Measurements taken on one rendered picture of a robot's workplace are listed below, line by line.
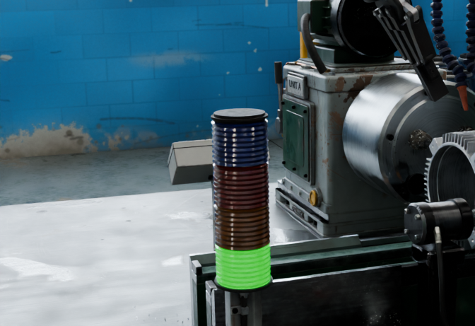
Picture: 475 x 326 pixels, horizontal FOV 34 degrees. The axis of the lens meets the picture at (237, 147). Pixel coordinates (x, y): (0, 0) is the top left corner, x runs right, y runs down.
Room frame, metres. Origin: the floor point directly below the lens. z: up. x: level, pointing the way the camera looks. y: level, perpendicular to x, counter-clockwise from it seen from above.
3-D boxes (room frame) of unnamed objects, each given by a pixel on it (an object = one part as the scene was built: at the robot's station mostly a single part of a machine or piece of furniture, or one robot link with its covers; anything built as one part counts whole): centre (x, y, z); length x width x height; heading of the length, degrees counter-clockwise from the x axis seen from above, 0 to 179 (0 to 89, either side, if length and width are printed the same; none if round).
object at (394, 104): (1.59, -0.34, 1.04); 0.37 x 0.25 x 0.25; 16
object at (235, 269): (0.81, 0.00, 1.05); 0.06 x 0.06 x 0.04
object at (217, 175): (0.81, 0.00, 1.14); 0.06 x 0.06 x 0.04
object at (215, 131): (0.81, 0.00, 1.19); 0.06 x 0.06 x 0.04
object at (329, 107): (1.82, -0.28, 0.99); 0.35 x 0.31 x 0.37; 16
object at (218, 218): (0.81, 0.00, 1.10); 0.06 x 0.06 x 0.04
